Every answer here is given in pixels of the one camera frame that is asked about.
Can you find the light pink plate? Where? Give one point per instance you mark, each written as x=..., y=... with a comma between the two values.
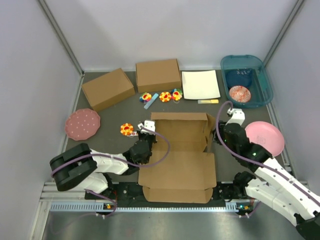
x=266, y=135

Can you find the yellow highlighter marker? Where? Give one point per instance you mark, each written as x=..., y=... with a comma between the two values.
x=208, y=101

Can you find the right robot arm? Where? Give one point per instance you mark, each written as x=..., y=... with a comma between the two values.
x=269, y=182

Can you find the white square plate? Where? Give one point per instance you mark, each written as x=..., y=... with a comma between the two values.
x=200, y=85

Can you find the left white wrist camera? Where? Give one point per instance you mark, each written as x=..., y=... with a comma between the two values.
x=147, y=127

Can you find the orange yellow flower plush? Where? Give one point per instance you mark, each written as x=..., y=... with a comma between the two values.
x=126, y=129

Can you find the rainbow flower plush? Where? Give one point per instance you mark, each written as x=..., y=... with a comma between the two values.
x=176, y=94
x=145, y=97

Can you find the cardboard box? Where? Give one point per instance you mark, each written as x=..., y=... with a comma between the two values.
x=108, y=90
x=182, y=167
x=158, y=75

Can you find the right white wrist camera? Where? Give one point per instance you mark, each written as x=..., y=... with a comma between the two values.
x=237, y=116

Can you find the white paper tag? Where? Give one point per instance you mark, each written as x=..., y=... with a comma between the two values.
x=133, y=134

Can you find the light blue marker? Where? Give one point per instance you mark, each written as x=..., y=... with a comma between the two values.
x=151, y=101

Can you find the dark pink dotted plate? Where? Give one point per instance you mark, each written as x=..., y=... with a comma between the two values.
x=82, y=124

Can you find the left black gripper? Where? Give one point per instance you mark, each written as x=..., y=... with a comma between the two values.
x=140, y=134

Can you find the red patterned bowl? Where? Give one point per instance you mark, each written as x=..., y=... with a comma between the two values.
x=240, y=94

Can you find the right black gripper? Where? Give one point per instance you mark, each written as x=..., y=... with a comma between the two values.
x=220, y=128

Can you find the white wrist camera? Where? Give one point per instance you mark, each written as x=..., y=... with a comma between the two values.
x=147, y=127
x=237, y=116

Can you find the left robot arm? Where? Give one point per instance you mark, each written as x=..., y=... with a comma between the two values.
x=84, y=168

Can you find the teal plastic bin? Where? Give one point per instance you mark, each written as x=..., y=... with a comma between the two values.
x=261, y=90

